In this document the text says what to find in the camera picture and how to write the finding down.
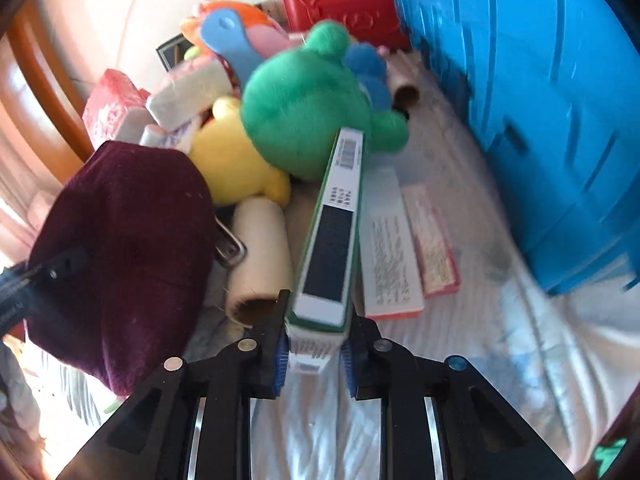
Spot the orange and pink plush toy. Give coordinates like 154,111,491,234
179,0,292,61

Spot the brown cardboard tube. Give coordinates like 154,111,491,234
387,52,427,110

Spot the blue plush toy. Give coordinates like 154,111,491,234
345,42,394,111

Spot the maroon cloth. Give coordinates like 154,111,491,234
24,141,222,397

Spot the white box with orange edge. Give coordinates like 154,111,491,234
357,167,426,320

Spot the blue plastic paddle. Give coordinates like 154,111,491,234
200,12,272,89

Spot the blue plastic storage bin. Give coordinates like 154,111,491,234
382,0,640,297

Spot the green plush toy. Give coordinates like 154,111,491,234
240,20,409,182

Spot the black box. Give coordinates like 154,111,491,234
156,32,194,71

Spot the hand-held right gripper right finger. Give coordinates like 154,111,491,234
340,312,576,480

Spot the white and pink box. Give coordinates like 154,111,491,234
146,55,234,129

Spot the red toy suitcase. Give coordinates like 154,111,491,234
280,0,413,52

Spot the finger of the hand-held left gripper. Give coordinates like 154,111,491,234
0,249,89,333

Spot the green and white box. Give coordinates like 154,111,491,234
285,126,369,376

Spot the wooden door frame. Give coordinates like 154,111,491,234
0,0,97,183

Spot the yellow plush toy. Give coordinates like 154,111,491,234
190,96,292,207

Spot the metal clip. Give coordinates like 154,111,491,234
214,215,249,269

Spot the pink red box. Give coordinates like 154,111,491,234
82,69,156,154

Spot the cream cardboard tube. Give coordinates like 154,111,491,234
225,197,294,329

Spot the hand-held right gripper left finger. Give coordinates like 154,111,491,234
55,289,292,480

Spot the flat pink box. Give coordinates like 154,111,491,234
402,184,461,299

